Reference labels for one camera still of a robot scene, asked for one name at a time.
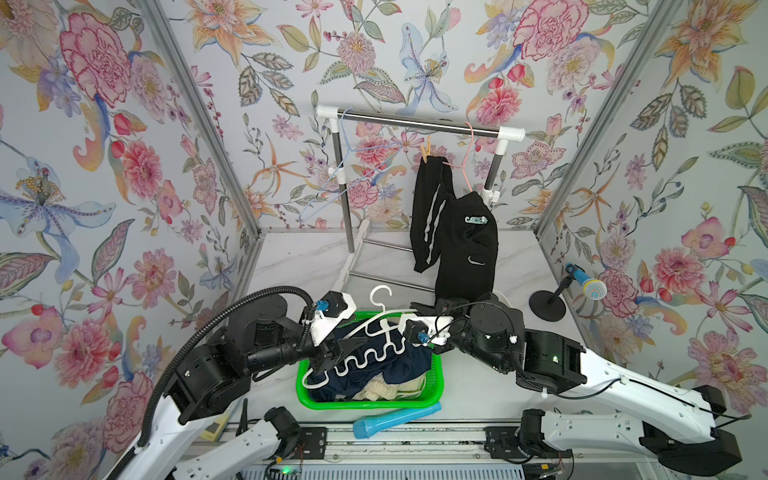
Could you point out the green plastic basket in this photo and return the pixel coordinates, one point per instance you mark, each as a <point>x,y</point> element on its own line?
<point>431,394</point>

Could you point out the grey remote calculator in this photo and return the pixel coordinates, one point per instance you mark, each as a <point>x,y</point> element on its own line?
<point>215,429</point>

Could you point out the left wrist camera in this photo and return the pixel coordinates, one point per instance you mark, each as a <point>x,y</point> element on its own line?
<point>333,308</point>

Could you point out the beige shorts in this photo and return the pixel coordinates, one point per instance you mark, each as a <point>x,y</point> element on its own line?
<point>377,389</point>

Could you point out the white hanger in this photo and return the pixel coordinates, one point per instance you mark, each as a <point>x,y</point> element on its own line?
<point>374,343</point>

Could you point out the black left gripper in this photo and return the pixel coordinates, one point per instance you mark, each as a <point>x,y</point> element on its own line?
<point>337,353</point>

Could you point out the white tray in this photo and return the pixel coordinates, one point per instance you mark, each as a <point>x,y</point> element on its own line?
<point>501,298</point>

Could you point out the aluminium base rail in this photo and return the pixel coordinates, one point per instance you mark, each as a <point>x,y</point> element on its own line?
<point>421,450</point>

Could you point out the pink hanger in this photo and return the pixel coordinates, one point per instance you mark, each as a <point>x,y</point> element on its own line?
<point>462,166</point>

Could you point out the teal flashlight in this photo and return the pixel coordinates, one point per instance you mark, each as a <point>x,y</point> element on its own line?
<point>369,426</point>

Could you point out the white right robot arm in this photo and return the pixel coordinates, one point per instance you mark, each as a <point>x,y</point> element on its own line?
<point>675,426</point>

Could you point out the steel clothes rack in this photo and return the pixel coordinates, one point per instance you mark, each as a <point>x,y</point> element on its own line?
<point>356,240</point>

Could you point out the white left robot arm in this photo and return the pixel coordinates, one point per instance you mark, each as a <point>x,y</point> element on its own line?
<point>258,334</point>

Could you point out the black shorts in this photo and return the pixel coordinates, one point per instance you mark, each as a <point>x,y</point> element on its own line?
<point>466,257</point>

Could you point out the tan clothespin on black shorts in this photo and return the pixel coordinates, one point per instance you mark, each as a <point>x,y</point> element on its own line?
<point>425,149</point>

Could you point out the navy blue shorts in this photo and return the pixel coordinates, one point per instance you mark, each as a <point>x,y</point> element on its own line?
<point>414,362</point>

